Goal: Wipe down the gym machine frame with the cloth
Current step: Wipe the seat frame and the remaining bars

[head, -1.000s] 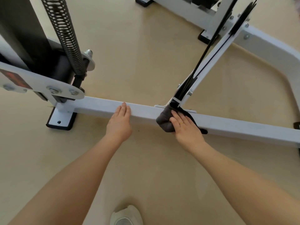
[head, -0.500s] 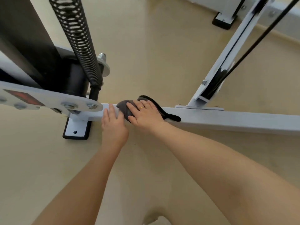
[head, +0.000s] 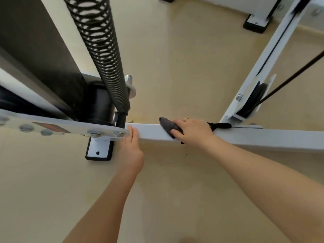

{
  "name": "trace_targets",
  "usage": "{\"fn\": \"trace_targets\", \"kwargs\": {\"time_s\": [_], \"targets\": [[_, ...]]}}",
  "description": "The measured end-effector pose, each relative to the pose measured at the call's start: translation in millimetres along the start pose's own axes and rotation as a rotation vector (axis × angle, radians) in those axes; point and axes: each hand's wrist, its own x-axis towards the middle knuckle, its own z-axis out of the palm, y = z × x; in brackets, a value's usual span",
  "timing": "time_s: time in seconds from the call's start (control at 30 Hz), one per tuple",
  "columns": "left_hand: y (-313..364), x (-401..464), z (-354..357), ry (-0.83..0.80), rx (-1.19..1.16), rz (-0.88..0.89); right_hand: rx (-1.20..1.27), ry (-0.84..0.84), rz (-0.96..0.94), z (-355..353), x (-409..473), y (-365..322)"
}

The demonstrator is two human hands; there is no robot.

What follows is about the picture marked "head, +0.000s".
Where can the white gym machine frame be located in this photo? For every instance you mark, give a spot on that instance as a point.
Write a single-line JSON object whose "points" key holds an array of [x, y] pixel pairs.
{"points": [[278, 139]]}

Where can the person's left forearm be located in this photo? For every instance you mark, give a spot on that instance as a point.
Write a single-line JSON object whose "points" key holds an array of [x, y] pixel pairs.
{"points": [[101, 212]]}

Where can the person's right forearm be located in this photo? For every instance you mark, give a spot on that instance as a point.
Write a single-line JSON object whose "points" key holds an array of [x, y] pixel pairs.
{"points": [[273, 179]]}

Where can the person's right hand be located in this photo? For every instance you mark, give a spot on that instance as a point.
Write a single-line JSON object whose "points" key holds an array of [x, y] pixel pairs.
{"points": [[197, 134]]}

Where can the dark grey cleaning cloth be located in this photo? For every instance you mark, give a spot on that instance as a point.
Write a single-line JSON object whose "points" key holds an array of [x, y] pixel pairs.
{"points": [[167, 123]]}

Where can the black red arrow sticker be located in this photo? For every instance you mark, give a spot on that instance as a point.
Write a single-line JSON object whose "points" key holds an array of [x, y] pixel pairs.
{"points": [[53, 127]]}

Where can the person's left hand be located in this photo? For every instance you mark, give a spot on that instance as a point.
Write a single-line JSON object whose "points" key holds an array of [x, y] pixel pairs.
{"points": [[131, 154]]}

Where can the metal coil spring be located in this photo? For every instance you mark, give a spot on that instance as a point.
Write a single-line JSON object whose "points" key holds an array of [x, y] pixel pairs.
{"points": [[101, 48]]}

